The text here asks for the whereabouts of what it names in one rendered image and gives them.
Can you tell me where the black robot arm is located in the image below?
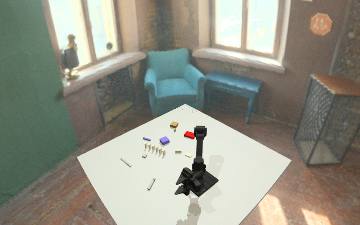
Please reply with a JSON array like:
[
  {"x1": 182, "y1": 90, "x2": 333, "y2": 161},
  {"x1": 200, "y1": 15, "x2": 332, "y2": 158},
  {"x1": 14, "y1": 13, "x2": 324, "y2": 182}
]
[{"x1": 190, "y1": 126, "x2": 207, "y2": 193}]

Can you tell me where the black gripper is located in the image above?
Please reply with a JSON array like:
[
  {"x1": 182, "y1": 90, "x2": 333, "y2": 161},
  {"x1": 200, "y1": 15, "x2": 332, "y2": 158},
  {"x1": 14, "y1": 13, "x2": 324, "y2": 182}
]
[{"x1": 175, "y1": 167, "x2": 198, "y2": 196}]

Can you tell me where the tan square block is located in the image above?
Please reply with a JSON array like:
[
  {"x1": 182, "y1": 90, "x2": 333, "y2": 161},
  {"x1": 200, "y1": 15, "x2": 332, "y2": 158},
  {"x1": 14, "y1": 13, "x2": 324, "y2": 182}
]
[{"x1": 170, "y1": 121, "x2": 178, "y2": 128}]

